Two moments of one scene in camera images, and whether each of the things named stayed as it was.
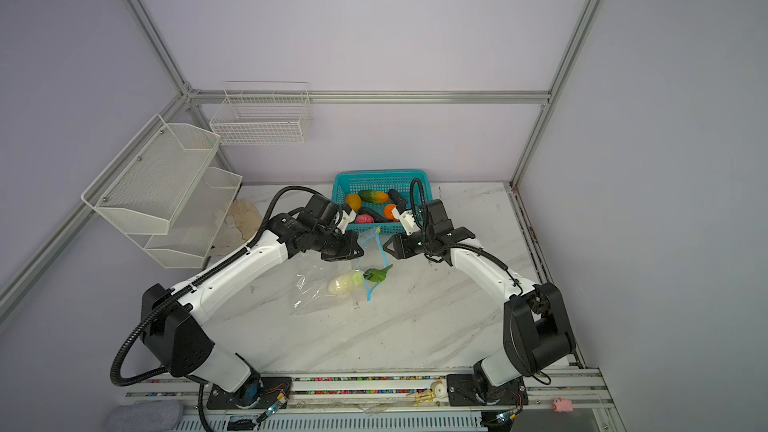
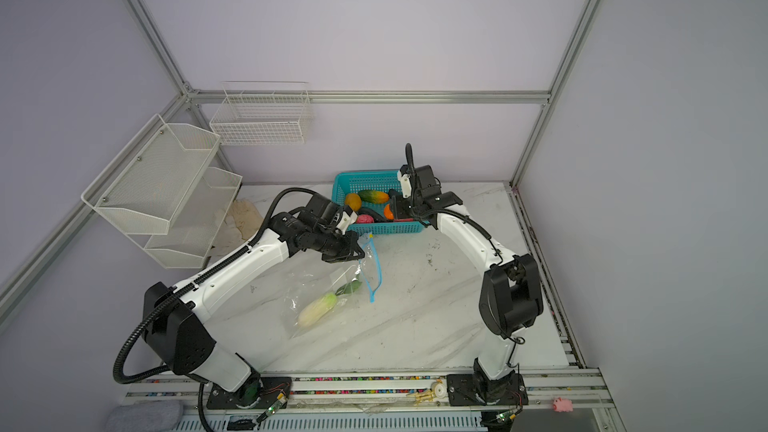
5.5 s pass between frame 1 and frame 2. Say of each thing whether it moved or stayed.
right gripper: moved
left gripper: stayed
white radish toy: moved
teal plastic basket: stayed
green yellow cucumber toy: stayed
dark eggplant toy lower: stayed
